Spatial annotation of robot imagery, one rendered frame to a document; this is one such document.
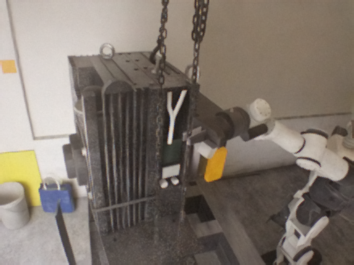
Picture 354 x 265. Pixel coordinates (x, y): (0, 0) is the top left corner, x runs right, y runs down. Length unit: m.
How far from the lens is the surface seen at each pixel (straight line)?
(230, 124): 0.73
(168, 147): 1.11
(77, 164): 1.04
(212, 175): 1.14
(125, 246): 1.26
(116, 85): 0.85
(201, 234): 1.62
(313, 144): 0.92
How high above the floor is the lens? 1.95
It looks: 32 degrees down
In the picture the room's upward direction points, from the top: 6 degrees clockwise
